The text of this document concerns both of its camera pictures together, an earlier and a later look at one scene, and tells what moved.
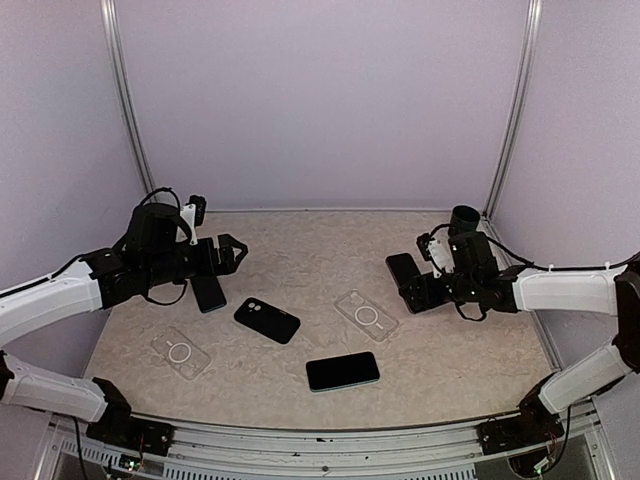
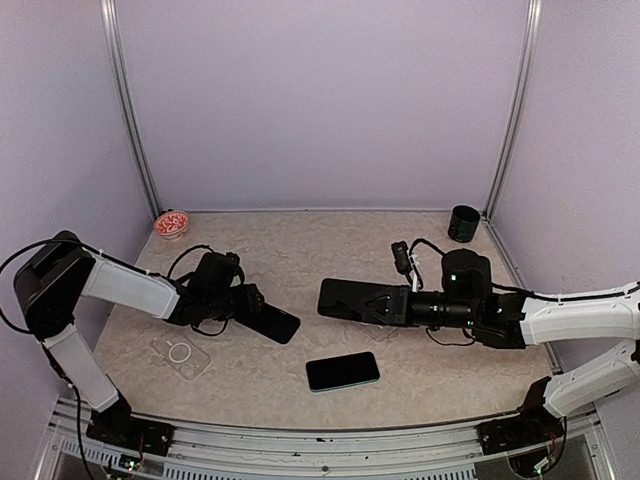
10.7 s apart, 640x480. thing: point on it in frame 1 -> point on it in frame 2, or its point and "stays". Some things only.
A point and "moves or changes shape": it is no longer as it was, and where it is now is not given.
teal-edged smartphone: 342,371 stays
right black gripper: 423,287 -> 399,306
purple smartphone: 402,267 moves or changes shape
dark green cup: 464,218 stays
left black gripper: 227,264 -> 249,303
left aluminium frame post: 112,36 stays
